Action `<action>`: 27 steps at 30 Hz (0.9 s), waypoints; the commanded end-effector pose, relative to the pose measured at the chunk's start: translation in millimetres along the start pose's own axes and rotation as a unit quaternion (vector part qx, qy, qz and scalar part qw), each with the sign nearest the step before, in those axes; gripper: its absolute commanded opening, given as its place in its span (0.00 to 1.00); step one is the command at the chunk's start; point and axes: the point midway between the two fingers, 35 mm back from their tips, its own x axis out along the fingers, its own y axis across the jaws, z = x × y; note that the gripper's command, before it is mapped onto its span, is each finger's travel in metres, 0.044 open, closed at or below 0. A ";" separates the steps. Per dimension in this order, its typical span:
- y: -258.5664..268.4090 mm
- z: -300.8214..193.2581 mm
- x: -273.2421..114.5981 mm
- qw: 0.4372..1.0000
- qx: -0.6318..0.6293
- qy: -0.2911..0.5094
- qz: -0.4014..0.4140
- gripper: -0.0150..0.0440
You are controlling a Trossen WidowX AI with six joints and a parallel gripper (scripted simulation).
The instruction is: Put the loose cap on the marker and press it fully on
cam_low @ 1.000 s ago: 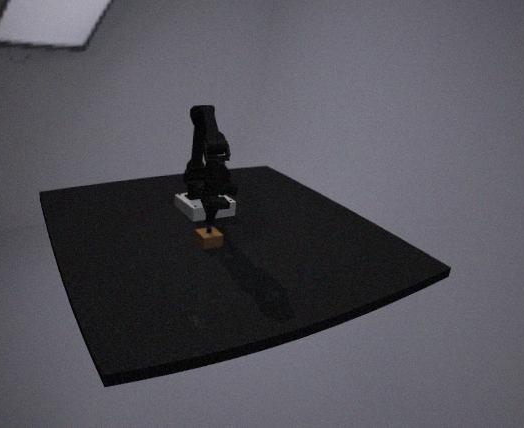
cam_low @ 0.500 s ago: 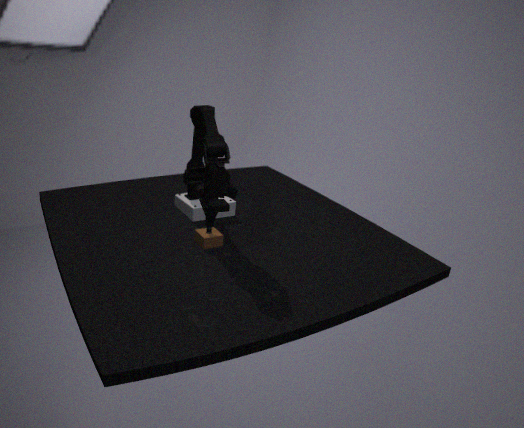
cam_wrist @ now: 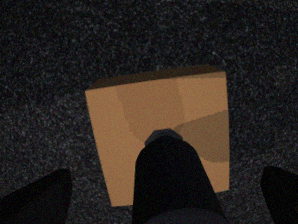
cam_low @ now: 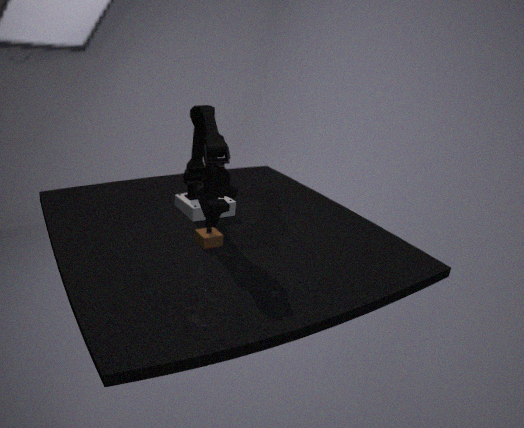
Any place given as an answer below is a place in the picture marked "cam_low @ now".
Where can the tan wooden block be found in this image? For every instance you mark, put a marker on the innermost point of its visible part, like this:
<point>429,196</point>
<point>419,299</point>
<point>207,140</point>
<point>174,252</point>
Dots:
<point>205,240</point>

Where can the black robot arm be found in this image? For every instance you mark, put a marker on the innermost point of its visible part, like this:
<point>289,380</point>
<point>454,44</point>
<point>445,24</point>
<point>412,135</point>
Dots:
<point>207,143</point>

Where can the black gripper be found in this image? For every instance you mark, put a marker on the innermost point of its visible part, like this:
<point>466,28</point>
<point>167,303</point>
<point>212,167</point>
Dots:
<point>207,195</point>

